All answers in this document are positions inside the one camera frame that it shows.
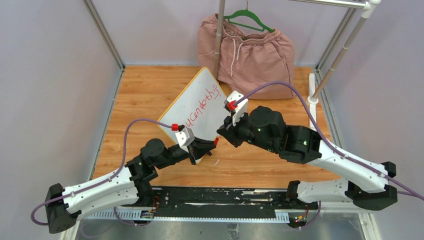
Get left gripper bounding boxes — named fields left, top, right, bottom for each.
left=156, top=136, right=216, bottom=170

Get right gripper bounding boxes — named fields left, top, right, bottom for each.
left=217, top=108, right=277, bottom=154

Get yellow framed whiteboard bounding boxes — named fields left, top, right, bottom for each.
left=158, top=67, right=229, bottom=141

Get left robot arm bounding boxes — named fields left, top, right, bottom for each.
left=45, top=137, right=218, bottom=234

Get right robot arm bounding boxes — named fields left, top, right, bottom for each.
left=217, top=106, right=398, bottom=211

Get pink shorts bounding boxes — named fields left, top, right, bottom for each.
left=197, top=14, right=296, bottom=100

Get green clothes hanger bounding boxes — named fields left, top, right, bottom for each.
left=223, top=0, right=275, bottom=33

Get clothes rack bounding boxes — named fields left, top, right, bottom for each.
left=212, top=0, right=381, bottom=130

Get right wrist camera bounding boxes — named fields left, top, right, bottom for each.
left=224, top=90, right=249, bottom=127

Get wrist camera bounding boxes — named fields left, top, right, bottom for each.
left=175, top=127, right=195, bottom=153
left=224, top=90, right=249, bottom=127

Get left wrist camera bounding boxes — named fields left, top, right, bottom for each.
left=175, top=127, right=195, bottom=153

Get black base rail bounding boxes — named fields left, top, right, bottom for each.
left=131, top=186, right=318, bottom=219

